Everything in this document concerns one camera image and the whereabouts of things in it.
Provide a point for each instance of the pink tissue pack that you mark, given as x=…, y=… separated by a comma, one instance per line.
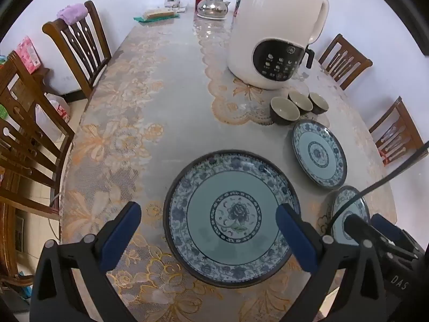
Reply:
x=28, y=55

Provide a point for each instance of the wooden chair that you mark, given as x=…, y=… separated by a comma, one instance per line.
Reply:
x=398, y=134
x=10, y=241
x=345, y=60
x=83, y=47
x=37, y=107

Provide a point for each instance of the purple towel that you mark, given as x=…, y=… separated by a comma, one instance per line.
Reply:
x=72, y=13

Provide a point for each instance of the pencil cup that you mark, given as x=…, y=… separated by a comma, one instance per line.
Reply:
x=238, y=5

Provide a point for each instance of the white plastic bag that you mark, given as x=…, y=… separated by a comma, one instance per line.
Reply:
x=50, y=117

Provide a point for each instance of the steel kettle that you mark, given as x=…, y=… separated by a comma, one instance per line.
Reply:
x=212, y=6

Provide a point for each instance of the dark bowl cream inside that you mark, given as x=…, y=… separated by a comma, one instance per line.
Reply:
x=301, y=100
x=285, y=110
x=320, y=102

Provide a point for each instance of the floral lace tablecloth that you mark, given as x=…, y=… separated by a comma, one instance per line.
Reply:
x=150, y=114

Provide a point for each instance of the orange lace table runner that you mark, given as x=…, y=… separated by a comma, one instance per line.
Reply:
x=228, y=107

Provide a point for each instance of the large blue floral plate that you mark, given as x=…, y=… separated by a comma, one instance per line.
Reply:
x=201, y=214

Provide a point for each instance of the green mat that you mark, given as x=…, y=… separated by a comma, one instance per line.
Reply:
x=139, y=20

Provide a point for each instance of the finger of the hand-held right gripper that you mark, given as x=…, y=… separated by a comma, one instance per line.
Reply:
x=358, y=226
x=385, y=224

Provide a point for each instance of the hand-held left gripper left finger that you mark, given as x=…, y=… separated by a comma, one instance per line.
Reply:
x=120, y=234

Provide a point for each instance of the white soy milk maker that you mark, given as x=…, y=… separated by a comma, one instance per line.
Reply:
x=268, y=16

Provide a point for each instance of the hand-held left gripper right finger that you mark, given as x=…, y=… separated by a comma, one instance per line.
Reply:
x=296, y=238

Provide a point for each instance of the small blue floral plate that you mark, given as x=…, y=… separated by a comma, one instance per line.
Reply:
x=352, y=201

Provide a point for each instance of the medium blue floral plate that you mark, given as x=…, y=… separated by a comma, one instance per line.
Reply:
x=318, y=171

